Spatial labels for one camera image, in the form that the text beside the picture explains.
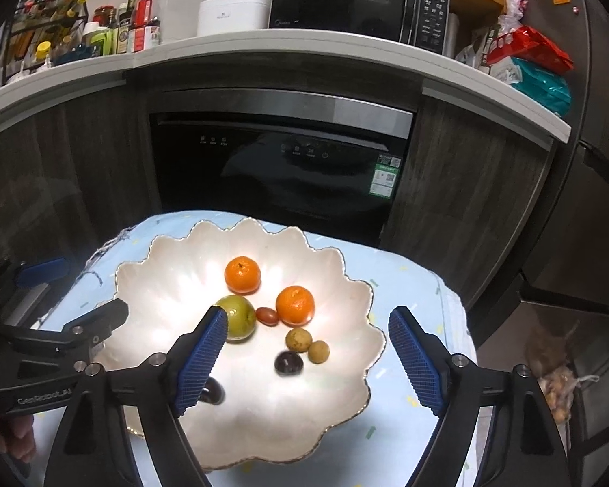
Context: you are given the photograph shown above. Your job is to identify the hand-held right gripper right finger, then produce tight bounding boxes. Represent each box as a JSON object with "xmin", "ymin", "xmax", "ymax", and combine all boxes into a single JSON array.
[{"xmin": 388, "ymin": 306, "xmax": 572, "ymax": 487}]

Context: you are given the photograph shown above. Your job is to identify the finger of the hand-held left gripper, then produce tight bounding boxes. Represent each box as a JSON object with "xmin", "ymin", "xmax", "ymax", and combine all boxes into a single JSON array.
[
  {"xmin": 63, "ymin": 298, "xmax": 130, "ymax": 346},
  {"xmin": 17, "ymin": 259, "xmax": 69, "ymax": 287}
]

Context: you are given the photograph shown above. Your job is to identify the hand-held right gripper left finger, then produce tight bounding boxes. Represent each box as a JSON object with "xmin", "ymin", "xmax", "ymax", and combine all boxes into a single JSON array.
[{"xmin": 43, "ymin": 305, "xmax": 230, "ymax": 487}]

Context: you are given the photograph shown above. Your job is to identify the yellow-green pear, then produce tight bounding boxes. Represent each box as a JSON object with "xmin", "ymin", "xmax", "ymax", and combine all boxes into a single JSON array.
[{"xmin": 214, "ymin": 295, "xmax": 257, "ymax": 343}]

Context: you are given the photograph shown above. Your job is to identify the orange mandarin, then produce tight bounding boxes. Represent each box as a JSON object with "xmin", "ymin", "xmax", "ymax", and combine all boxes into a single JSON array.
[
  {"xmin": 275, "ymin": 287, "xmax": 316, "ymax": 326},
  {"xmin": 224, "ymin": 256, "xmax": 261, "ymax": 294}
]

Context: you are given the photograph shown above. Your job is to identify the white scalloped ceramic bowl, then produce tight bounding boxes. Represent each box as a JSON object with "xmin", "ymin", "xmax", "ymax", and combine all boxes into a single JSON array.
[{"xmin": 94, "ymin": 217, "xmax": 388, "ymax": 472}]

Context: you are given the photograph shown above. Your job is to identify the person's left hand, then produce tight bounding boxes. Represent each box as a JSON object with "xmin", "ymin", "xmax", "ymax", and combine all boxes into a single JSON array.
[{"xmin": 0, "ymin": 411, "xmax": 36, "ymax": 468}]

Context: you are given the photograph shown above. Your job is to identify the light blue patterned tablecloth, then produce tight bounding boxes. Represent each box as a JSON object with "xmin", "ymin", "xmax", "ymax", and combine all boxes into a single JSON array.
[{"xmin": 30, "ymin": 209, "xmax": 478, "ymax": 487}]

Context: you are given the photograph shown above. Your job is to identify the dark wooden cabinet door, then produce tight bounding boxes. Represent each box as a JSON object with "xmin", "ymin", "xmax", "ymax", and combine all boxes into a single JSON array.
[
  {"xmin": 0, "ymin": 96, "xmax": 155, "ymax": 265},
  {"xmin": 380, "ymin": 96, "xmax": 554, "ymax": 310}
]

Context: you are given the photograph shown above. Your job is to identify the clear bag of nuts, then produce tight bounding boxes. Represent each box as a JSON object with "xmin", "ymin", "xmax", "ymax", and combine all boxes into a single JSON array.
[{"xmin": 535, "ymin": 365, "xmax": 600, "ymax": 424}]

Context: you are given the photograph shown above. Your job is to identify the black built-in dishwasher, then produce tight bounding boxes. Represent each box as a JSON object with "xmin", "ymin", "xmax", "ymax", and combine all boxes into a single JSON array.
[{"xmin": 149, "ymin": 88, "xmax": 417, "ymax": 249}]

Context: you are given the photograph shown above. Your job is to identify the group of condiment bottles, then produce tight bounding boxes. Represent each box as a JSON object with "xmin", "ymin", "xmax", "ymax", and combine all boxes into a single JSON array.
[{"xmin": 10, "ymin": 0, "xmax": 163, "ymax": 69}]

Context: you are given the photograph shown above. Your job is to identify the teal plastic bag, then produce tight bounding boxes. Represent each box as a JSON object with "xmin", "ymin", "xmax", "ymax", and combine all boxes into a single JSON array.
[{"xmin": 510, "ymin": 57, "xmax": 572, "ymax": 116}]

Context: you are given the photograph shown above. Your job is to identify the dark grey refrigerator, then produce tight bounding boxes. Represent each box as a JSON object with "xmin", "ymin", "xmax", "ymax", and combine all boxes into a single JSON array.
[{"xmin": 467, "ymin": 0, "xmax": 609, "ymax": 315}]

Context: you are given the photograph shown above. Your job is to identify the white plastic bag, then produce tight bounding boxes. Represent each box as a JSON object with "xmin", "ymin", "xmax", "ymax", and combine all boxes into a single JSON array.
[{"xmin": 454, "ymin": 25, "xmax": 518, "ymax": 84}]

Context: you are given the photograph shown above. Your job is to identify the white rice cooker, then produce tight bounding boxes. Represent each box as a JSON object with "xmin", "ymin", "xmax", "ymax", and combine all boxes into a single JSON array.
[{"xmin": 198, "ymin": 0, "xmax": 272, "ymax": 37}]

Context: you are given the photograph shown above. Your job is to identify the white kitchen countertop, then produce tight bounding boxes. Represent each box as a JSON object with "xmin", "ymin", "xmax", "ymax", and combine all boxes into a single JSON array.
[{"xmin": 0, "ymin": 28, "xmax": 572, "ymax": 145}]

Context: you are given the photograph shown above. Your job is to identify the red plastic bag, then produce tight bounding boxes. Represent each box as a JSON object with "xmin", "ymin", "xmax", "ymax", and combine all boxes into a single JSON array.
[{"xmin": 487, "ymin": 25, "xmax": 574, "ymax": 74}]

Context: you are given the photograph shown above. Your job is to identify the black microwave oven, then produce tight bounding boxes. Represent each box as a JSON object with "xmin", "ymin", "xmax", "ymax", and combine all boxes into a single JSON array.
[{"xmin": 270, "ymin": 0, "xmax": 452, "ymax": 56}]

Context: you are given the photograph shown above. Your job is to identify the black wire spice rack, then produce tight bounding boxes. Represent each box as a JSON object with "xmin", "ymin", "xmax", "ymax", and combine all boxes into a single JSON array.
[{"xmin": 0, "ymin": 0, "xmax": 89, "ymax": 87}]

